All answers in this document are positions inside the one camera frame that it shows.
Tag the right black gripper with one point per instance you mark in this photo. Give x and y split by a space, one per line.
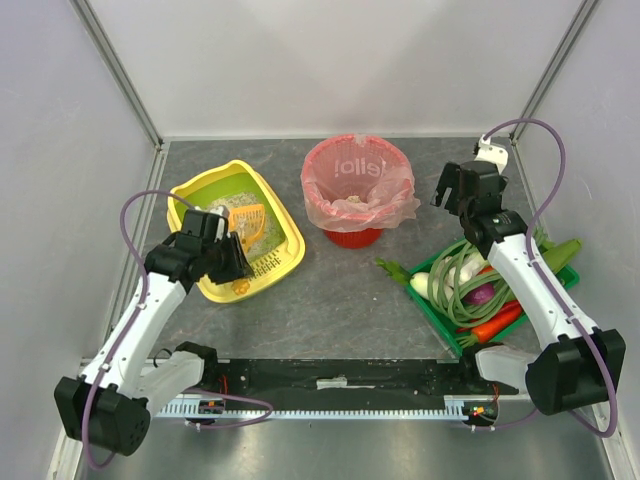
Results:
460 181

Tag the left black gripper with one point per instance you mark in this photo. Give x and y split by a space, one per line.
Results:
226 257

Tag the orange litter scoop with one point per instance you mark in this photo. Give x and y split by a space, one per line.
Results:
249 223

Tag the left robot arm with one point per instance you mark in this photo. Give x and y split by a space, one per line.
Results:
110 404

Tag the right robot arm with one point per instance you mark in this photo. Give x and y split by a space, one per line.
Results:
579 364

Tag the cat litter sand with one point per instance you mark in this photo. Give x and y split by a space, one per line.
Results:
272 237

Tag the yellow litter box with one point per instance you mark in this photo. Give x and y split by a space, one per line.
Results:
234 177

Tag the green long beans bundle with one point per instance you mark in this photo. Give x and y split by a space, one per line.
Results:
449 301

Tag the white radish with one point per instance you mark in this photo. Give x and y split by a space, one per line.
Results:
419 282

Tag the purple onion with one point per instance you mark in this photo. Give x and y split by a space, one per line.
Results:
480 295

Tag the green leafy vegetable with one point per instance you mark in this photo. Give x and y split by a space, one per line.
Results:
560 255

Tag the red plastic waste basket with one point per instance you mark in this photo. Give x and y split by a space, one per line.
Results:
350 235

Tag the pink plastic bin liner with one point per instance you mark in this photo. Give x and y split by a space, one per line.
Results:
395 200

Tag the orange carrot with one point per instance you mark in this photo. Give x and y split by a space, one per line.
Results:
487 331

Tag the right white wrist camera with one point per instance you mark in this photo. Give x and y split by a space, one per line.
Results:
487 151

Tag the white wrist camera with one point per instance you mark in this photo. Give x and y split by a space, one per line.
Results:
487 151
221 214

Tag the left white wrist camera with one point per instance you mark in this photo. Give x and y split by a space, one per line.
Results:
221 214

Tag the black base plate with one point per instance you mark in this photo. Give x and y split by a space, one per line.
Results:
347 383

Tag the grey slotted cable duct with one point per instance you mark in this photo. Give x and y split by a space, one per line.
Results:
197 408

